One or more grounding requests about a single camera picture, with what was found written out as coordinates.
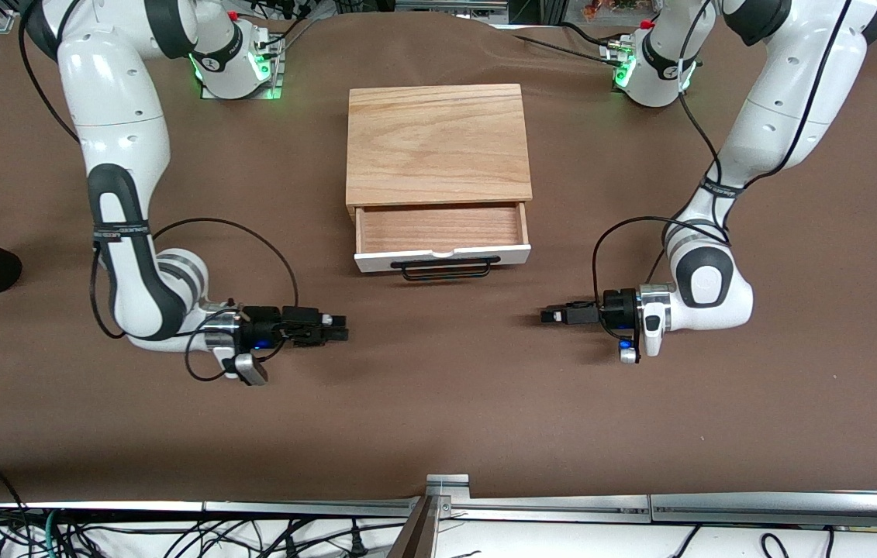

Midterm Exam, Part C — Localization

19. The thick black braided cable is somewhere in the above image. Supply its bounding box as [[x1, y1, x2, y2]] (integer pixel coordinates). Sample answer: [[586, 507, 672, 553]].
[[514, 34, 619, 61]]

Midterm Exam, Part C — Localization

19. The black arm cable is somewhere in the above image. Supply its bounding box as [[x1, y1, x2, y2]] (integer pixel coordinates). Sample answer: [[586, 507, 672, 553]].
[[592, 0, 855, 342], [18, 0, 300, 382]]

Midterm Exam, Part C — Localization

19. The black base connector cable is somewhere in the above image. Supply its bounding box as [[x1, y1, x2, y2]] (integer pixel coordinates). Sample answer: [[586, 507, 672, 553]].
[[252, 0, 326, 51]]

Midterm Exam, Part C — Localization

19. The short aluminium frame rail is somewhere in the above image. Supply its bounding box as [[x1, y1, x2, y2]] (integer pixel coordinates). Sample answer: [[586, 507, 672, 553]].
[[651, 490, 877, 529]]

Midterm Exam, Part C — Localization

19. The wooden drawer cabinet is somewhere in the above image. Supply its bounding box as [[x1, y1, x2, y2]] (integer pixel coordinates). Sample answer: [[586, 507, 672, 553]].
[[345, 84, 533, 226]]

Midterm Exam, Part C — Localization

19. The aluminium frame post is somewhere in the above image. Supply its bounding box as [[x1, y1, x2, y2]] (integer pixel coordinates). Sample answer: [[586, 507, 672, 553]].
[[388, 474, 471, 558]]

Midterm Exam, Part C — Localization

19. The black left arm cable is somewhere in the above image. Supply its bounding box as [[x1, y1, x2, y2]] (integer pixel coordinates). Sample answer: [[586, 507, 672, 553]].
[[592, 0, 855, 342]]

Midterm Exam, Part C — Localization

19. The thin black table cable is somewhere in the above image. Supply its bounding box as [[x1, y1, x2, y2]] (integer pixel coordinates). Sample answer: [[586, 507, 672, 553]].
[[558, 22, 625, 46]]

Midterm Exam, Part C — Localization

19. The long aluminium frame rail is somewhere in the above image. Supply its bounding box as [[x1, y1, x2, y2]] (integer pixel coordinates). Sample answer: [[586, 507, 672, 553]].
[[203, 496, 652, 525]]

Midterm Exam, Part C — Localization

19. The white drawer with black handle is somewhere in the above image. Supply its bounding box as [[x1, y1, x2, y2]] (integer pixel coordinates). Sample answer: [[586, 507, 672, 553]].
[[353, 201, 533, 282]]

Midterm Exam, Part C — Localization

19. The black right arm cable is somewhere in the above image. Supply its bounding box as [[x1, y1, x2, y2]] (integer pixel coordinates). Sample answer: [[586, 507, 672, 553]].
[[18, 0, 300, 382]]

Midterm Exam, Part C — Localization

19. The brown table cloth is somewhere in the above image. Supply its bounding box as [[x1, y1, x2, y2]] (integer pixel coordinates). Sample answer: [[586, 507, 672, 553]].
[[0, 8, 877, 505]]

